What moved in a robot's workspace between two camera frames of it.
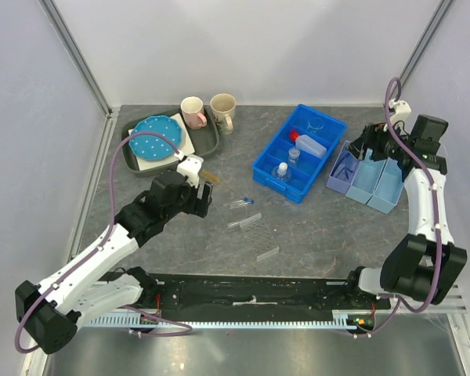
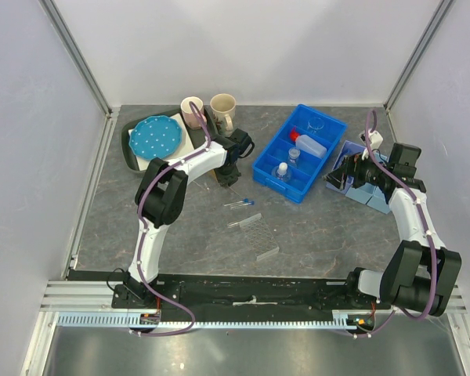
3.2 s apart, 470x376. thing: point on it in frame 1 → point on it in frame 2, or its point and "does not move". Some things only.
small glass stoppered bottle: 294,153 does not move
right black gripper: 372,139 → 349,166
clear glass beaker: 314,124 does not move
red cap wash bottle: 308,144 does not move
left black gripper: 201,204 → 229,179
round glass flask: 281,173 does not move
